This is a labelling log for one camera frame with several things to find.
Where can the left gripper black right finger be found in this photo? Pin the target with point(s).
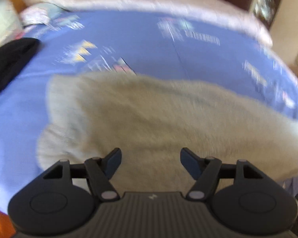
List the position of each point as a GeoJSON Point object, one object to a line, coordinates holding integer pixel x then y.
{"type": "Point", "coordinates": [208, 171]}

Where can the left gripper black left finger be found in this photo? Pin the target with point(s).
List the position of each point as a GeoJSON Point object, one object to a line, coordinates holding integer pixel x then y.
{"type": "Point", "coordinates": [96, 171]}

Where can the grey sweatpants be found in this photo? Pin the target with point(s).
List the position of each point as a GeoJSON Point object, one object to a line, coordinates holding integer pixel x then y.
{"type": "Point", "coordinates": [151, 120]}

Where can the black garment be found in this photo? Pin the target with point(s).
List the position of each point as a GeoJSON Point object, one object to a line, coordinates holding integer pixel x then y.
{"type": "Point", "coordinates": [14, 56]}

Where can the small white blue pillow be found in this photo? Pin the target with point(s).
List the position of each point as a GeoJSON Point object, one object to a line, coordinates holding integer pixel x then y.
{"type": "Point", "coordinates": [40, 13]}

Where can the floral pillow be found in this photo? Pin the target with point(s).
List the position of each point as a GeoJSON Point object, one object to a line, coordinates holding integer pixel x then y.
{"type": "Point", "coordinates": [10, 25]}

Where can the white rolled quilt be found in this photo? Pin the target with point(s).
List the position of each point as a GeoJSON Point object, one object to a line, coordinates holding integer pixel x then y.
{"type": "Point", "coordinates": [216, 12]}

